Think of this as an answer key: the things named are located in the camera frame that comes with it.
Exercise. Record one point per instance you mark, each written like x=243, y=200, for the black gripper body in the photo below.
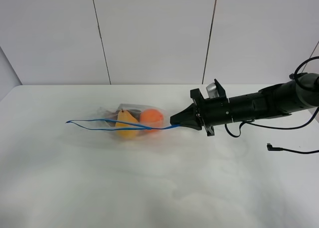
x=211, y=112

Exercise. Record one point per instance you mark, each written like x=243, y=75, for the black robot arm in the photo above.
x=275, y=101

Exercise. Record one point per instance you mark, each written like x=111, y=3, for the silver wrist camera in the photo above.
x=215, y=90

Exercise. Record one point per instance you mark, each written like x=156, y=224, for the dark purple eggplant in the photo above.
x=111, y=116

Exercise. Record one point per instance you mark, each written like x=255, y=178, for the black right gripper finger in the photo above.
x=186, y=116

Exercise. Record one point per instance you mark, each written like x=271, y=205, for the orange fruit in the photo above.
x=152, y=118

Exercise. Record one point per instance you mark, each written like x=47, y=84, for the clear zip bag blue seal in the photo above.
x=98, y=123

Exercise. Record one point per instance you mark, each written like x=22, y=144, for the yellow pear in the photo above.
x=124, y=124

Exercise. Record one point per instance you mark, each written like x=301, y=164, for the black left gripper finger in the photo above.
x=189, y=124

